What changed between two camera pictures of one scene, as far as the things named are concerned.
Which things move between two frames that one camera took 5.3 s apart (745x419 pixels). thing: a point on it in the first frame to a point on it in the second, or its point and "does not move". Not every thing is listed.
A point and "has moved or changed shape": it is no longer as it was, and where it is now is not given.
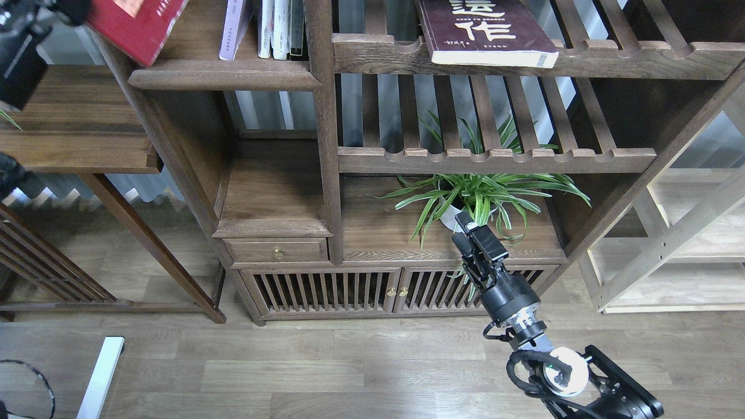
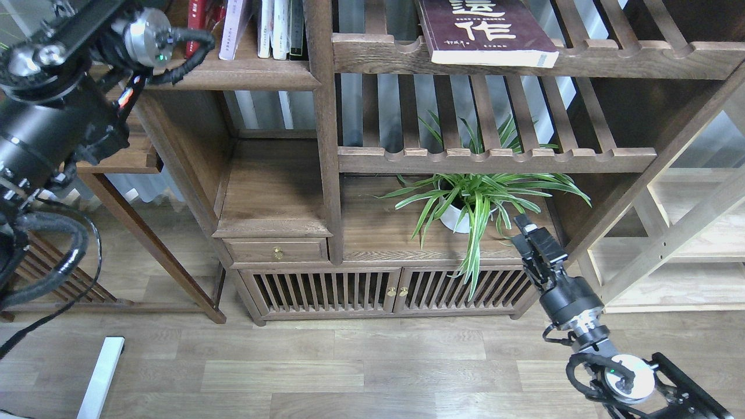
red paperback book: [139, 28] has moved or changed shape
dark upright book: [297, 24] does not move
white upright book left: [266, 28] does not move
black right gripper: [510, 299] to [564, 299]
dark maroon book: [499, 33] does not move
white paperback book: [238, 14] does not move
